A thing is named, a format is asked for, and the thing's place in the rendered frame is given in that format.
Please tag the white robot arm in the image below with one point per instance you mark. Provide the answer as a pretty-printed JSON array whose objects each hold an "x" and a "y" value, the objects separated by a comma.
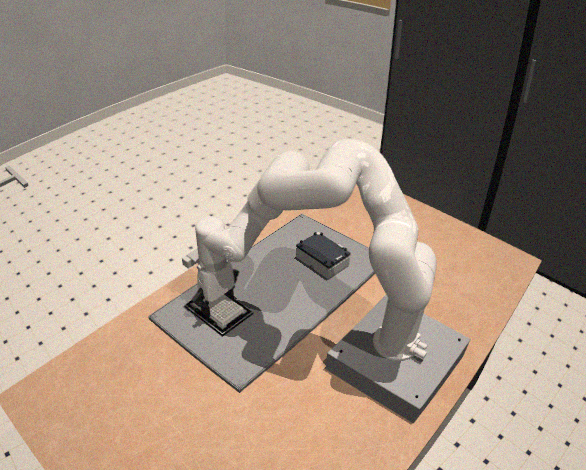
[{"x": 394, "y": 252}]

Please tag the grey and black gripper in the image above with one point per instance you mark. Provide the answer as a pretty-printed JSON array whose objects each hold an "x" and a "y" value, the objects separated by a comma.
[{"x": 213, "y": 286}]

